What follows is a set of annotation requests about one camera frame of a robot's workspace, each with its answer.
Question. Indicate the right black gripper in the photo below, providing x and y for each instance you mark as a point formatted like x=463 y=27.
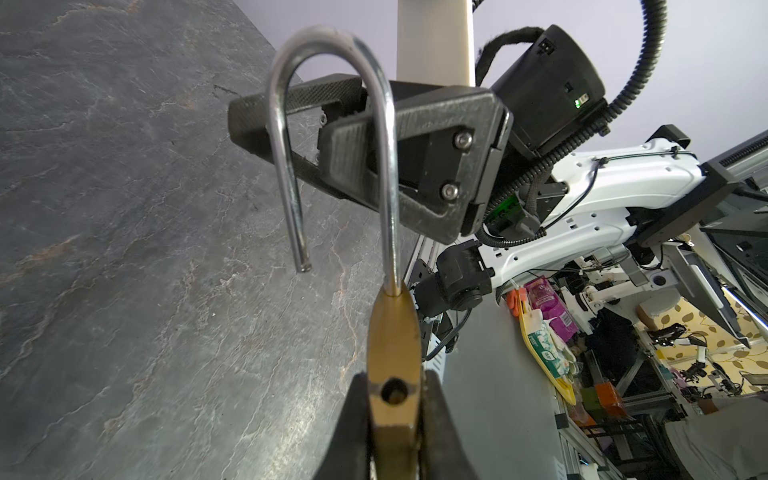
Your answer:
x=450 y=144

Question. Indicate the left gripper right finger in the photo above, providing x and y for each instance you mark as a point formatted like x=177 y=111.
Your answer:
x=442 y=455

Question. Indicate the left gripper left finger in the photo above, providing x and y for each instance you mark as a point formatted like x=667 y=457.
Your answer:
x=348 y=454

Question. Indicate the brass padlock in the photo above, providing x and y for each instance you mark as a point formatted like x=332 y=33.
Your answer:
x=354 y=264

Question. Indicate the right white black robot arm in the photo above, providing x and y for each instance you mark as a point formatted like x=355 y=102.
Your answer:
x=549 y=202

